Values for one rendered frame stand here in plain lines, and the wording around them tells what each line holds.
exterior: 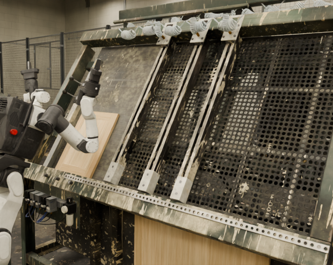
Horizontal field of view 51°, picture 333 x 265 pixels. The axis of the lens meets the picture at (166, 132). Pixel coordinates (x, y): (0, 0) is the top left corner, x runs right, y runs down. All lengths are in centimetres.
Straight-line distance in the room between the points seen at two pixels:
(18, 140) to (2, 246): 59
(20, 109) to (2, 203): 54
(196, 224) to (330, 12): 129
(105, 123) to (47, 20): 956
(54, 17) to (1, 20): 166
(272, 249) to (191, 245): 64
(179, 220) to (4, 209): 100
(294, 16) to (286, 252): 125
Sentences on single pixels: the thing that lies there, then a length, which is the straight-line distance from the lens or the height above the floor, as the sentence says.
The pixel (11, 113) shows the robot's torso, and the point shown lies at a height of 133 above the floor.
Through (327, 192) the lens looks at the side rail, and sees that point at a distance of 163.
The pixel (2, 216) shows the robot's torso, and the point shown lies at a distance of 223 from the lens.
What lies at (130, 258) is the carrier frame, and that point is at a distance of 251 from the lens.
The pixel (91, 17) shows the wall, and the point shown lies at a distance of 1104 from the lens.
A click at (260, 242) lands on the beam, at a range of 163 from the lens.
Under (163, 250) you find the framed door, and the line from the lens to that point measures 226.
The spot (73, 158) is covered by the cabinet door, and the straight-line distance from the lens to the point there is 254.
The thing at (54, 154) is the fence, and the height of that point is 98.
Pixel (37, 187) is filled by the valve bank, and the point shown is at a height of 76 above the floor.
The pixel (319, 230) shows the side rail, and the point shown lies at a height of 94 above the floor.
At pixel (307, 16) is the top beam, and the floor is 189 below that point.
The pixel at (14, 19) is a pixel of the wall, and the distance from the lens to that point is 1142.
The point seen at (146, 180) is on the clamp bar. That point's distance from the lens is 197.
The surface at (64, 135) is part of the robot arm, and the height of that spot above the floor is 121.
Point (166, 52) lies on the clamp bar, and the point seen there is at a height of 172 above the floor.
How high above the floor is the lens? 150
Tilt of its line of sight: 8 degrees down
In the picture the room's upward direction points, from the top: 1 degrees clockwise
